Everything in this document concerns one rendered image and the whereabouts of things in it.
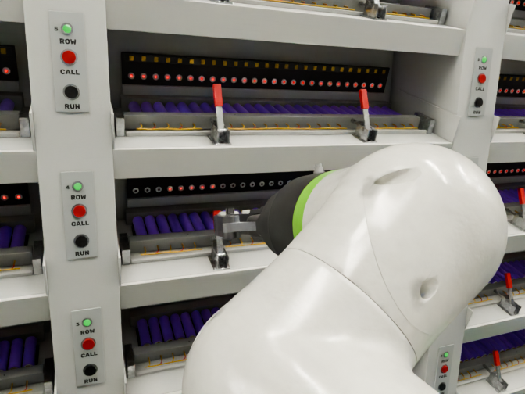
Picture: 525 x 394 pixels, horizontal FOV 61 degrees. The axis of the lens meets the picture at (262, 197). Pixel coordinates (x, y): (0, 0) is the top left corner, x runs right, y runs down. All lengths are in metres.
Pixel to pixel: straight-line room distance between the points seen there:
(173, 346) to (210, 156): 0.35
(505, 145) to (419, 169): 0.75
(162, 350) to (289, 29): 0.57
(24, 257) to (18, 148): 0.18
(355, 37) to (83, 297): 0.58
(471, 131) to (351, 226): 0.70
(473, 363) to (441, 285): 1.04
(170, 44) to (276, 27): 0.23
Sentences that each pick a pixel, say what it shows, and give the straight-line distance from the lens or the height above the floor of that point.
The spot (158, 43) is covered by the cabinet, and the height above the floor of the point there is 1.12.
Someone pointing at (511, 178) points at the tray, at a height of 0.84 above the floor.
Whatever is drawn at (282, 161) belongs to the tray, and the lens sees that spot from 0.72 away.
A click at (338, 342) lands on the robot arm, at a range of 0.22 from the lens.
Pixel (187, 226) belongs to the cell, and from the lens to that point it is 0.80.
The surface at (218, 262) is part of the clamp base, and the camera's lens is 0.72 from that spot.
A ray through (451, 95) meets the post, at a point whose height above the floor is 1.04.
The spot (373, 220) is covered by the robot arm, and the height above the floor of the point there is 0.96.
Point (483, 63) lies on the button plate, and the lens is 0.94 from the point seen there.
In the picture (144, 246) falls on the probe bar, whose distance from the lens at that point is 0.75.
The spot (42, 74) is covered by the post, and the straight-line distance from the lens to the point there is 0.64.
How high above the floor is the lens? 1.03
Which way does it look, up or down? 13 degrees down
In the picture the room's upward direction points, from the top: 1 degrees clockwise
